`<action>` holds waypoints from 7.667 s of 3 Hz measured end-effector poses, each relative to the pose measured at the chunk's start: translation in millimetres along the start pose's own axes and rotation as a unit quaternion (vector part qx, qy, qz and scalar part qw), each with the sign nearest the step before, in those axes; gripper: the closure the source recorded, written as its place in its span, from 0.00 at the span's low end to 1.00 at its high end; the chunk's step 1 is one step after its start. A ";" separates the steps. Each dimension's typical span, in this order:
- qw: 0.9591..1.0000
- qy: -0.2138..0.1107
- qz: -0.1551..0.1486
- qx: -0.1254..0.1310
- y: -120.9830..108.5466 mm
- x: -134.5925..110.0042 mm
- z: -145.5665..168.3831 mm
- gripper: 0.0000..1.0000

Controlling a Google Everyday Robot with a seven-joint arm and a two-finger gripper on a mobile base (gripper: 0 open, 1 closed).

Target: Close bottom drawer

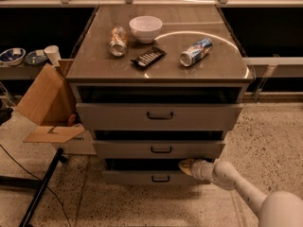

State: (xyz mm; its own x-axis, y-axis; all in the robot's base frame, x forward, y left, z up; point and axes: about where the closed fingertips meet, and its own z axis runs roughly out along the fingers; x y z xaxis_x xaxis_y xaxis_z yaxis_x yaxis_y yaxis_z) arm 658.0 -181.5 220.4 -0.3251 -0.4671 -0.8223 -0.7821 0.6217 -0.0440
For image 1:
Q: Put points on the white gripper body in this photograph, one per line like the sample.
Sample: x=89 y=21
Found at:
x=196 y=168

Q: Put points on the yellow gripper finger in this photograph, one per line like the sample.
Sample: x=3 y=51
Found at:
x=185 y=166

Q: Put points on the grey bottom drawer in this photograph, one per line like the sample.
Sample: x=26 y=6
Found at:
x=146 y=171

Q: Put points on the grey drawer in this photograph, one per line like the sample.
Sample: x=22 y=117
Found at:
x=146 y=171
x=161 y=149
x=158 y=117

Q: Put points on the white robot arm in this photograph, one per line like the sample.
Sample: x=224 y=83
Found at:
x=278 y=209

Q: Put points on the grey top drawer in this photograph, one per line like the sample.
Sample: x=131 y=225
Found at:
x=158 y=117

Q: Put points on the grey middle drawer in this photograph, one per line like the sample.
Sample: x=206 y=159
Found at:
x=161 y=149

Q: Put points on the grey drawer cabinet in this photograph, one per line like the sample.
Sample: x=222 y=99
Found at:
x=221 y=77

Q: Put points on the black snack bar packet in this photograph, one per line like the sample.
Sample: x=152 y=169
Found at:
x=148 y=58

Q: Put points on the blue silver soda can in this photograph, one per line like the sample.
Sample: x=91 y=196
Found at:
x=196 y=52

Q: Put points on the white bowl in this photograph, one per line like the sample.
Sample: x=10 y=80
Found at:
x=145 y=28

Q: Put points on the orange crushed soda can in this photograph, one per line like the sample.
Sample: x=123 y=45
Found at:
x=119 y=41

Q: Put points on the black stand leg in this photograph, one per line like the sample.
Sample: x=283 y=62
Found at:
x=38 y=185

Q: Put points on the open cardboard box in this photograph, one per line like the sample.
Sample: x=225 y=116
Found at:
x=50 y=104

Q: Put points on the white paper cup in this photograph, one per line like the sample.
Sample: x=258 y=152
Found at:
x=53 y=54

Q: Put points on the grey side shelf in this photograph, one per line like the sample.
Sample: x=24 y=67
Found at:
x=19 y=72

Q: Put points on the blue patterned bowl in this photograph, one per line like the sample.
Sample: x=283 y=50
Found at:
x=13 y=56

